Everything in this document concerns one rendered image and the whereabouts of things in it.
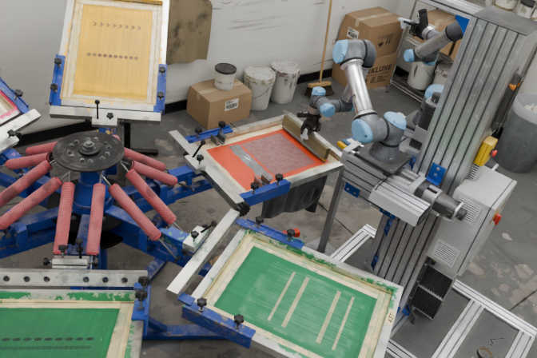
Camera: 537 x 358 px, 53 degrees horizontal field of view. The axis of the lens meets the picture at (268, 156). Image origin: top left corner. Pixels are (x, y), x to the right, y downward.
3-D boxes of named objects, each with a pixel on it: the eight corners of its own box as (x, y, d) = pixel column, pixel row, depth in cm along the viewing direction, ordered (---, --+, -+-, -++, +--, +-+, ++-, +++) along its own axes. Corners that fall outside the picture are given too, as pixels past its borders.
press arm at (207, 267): (336, 328, 230) (340, 319, 227) (332, 337, 226) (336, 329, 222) (97, 220, 260) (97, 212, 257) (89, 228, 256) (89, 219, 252)
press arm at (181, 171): (196, 169, 285) (196, 161, 282) (201, 175, 282) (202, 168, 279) (166, 178, 275) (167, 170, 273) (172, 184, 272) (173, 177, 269)
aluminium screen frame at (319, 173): (290, 117, 352) (291, 113, 349) (351, 166, 316) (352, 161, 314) (184, 145, 308) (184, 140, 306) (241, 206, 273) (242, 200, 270)
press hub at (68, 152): (116, 298, 330) (113, 111, 253) (145, 346, 307) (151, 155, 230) (52, 325, 308) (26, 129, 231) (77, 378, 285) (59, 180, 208)
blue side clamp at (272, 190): (283, 187, 293) (285, 177, 289) (288, 192, 290) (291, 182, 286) (237, 203, 276) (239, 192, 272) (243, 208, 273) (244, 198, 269)
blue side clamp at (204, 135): (227, 134, 326) (228, 125, 322) (232, 139, 323) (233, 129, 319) (184, 146, 309) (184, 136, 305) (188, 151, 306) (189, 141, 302)
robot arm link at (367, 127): (392, 137, 257) (363, 34, 270) (365, 139, 251) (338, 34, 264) (379, 144, 267) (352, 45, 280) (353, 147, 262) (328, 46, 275)
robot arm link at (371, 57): (378, 33, 277) (346, 102, 312) (360, 34, 273) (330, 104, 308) (388, 48, 270) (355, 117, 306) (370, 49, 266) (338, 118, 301)
